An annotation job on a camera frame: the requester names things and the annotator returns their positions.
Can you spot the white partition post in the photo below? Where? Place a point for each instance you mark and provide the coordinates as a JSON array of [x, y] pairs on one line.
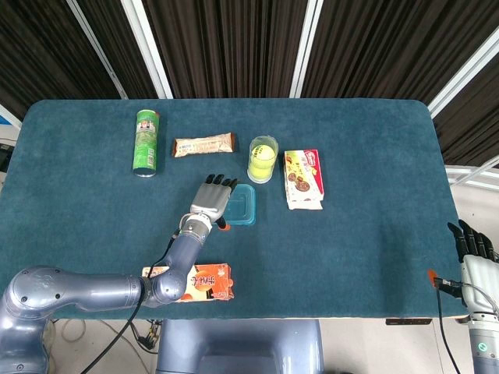
[[306, 46], [464, 70], [146, 46], [97, 50]]

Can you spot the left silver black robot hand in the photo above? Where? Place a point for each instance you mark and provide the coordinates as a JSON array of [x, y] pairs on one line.
[[210, 198]]

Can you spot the orange egg roll box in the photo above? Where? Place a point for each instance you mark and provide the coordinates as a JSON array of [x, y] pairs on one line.
[[210, 280]]

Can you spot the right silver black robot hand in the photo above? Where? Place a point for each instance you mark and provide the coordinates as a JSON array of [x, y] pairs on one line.
[[481, 280]]

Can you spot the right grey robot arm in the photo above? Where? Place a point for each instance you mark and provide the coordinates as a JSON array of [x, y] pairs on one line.
[[485, 346]]

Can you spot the clear tennis ball tube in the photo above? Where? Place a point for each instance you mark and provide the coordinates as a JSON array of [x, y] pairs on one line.
[[259, 180]]

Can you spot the teal table cloth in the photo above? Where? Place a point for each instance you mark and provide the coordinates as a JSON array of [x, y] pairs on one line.
[[351, 233]]

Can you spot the grey-blue robot torso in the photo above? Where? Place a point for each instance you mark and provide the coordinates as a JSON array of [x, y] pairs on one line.
[[238, 346]]

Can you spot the black table control panel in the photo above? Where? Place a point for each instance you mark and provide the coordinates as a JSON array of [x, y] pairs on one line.
[[409, 322]]

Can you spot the red white cookie box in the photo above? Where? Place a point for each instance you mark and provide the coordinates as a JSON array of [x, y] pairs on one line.
[[304, 175]]

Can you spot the beige snack bar wrapper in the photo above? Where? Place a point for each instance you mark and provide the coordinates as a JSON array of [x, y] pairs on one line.
[[202, 145]]

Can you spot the white board with blue stripe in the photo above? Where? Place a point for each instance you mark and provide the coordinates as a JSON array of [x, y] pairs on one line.
[[8, 118]]

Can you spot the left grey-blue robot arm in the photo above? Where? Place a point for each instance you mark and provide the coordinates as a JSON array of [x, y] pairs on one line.
[[97, 288]]

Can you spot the white metal rack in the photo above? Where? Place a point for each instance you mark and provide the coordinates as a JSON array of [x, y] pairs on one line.
[[464, 170]]

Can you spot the green chips can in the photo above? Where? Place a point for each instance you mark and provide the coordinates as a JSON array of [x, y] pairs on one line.
[[146, 144]]

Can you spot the dark pleated curtain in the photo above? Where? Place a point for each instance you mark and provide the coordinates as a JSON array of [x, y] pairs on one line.
[[234, 46]]

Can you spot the yellow tennis ball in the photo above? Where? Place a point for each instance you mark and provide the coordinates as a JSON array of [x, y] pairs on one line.
[[264, 152], [259, 169]]

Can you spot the blue plastic lid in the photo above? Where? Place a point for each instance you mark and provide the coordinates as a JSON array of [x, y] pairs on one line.
[[243, 206]]

